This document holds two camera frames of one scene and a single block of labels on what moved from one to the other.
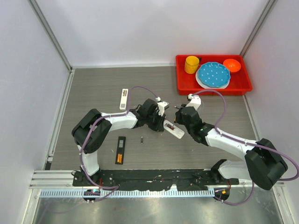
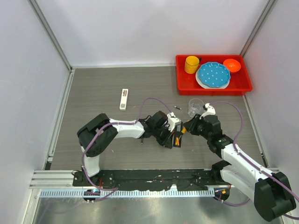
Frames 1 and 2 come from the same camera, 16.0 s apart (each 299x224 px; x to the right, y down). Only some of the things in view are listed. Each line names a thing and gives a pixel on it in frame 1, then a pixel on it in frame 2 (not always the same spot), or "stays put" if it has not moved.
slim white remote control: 124,99 stays put
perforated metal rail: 132,193 stays put
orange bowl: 233,65 stays put
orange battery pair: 119,158 -> 177,141
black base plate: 185,179 stays put
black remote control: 120,150 -> 178,134
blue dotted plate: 214,74 stays put
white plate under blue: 204,87 stays put
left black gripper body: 154,121 -> 162,134
